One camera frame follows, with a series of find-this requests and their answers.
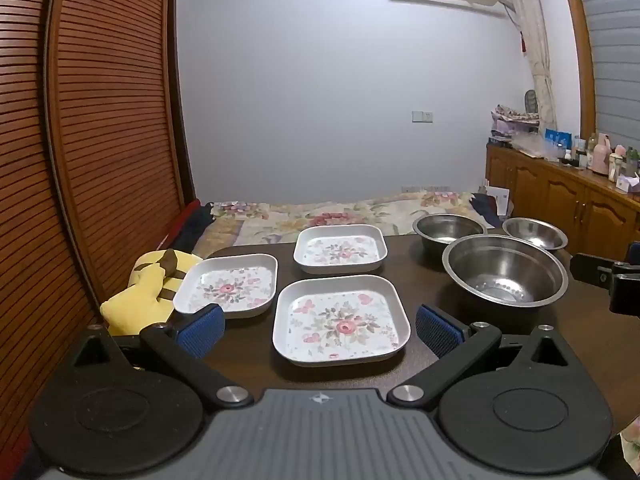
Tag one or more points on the white paper box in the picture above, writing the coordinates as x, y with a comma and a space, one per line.
500, 197

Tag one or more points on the dark navy cloth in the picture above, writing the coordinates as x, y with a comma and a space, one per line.
200, 225

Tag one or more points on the small white box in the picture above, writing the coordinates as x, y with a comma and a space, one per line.
629, 184

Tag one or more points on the medium stainless steel bowl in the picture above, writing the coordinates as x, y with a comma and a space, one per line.
447, 232

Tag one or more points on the wooden sideboard cabinet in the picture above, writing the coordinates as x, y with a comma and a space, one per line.
565, 200

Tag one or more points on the cream patterned curtain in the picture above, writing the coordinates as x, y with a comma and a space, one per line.
537, 50

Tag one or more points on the red cloth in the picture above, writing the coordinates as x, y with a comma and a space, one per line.
177, 222

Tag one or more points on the cluster of small bottles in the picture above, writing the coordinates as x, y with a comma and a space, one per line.
577, 152

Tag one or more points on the white floral square plate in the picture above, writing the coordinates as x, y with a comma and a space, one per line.
225, 285
340, 325
340, 250

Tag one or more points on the red hanging tassel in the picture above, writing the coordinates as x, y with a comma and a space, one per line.
524, 42

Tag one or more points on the large stainless steel bowl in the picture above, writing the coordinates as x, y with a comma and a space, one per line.
505, 272

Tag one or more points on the small stainless steel bowl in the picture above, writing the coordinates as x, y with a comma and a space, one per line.
535, 234

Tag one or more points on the white wall switch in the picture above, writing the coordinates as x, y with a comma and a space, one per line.
422, 116

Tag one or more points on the grey round ornament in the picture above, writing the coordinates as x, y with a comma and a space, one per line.
530, 102

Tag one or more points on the yellow plush toy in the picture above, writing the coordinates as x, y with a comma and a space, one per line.
145, 282

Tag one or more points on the floral bed blanket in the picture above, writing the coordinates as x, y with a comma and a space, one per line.
280, 225

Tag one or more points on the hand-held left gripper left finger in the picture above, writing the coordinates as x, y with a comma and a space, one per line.
202, 331

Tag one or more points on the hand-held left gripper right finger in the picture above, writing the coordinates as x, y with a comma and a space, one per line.
436, 331

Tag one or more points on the pink plastic jug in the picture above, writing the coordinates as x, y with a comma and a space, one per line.
602, 155

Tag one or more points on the wooden window frame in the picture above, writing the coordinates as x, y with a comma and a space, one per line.
582, 60

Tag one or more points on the louvered wooden wardrobe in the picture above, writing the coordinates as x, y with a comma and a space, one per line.
100, 110

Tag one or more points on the clear plastic bags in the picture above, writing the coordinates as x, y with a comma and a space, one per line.
532, 146

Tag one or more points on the clutter on sideboard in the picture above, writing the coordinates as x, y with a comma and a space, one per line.
510, 122

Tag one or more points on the blue box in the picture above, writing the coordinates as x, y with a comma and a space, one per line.
557, 138

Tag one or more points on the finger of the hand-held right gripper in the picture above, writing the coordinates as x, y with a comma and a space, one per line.
626, 295
590, 266

